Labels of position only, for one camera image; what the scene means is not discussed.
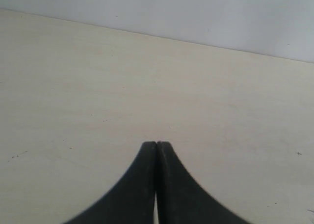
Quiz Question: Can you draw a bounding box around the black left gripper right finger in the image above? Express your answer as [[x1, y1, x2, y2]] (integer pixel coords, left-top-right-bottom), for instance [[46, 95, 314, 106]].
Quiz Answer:
[[156, 142, 248, 224]]

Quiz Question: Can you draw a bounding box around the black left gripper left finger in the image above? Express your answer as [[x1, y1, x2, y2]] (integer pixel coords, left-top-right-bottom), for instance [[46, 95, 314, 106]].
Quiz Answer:
[[67, 142, 157, 224]]

